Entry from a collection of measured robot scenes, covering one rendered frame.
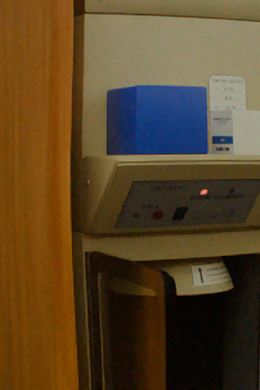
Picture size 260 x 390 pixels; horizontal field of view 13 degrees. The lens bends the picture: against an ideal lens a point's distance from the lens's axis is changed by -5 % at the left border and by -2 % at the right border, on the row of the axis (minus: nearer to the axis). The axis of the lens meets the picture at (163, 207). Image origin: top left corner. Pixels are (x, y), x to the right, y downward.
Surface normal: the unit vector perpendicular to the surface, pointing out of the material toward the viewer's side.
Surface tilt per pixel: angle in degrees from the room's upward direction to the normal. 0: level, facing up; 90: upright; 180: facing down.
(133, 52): 90
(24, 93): 90
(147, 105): 90
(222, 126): 90
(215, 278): 66
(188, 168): 135
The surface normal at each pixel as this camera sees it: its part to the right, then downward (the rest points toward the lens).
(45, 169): -0.90, 0.04
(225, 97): 0.44, 0.04
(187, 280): 0.18, -0.36
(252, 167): 0.31, 0.74
